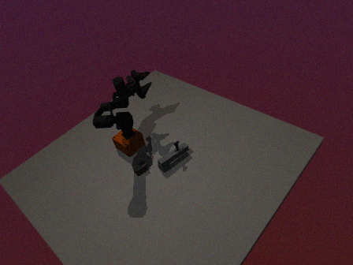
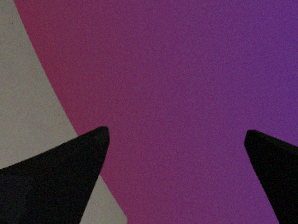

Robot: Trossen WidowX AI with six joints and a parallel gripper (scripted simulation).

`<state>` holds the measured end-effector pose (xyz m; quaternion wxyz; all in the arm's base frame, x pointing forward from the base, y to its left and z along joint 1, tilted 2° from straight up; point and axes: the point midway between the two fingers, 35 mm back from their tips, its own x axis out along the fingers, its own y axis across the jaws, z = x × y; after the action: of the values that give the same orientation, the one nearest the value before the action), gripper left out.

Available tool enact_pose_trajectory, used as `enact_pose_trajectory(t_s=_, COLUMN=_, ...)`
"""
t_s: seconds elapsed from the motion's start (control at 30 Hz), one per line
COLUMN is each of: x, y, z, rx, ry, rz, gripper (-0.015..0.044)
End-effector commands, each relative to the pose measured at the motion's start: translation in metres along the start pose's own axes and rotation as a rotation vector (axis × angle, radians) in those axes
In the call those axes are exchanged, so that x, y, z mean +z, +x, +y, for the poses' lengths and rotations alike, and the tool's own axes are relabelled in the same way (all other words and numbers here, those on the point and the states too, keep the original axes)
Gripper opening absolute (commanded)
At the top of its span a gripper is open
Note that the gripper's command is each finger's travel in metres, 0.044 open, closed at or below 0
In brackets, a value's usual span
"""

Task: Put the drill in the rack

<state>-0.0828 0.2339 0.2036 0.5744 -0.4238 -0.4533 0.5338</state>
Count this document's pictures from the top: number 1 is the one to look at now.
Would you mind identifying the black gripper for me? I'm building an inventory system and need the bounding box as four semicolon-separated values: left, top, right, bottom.
126;70;152;99

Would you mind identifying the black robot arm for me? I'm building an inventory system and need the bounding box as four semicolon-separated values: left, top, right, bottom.
93;77;136;140

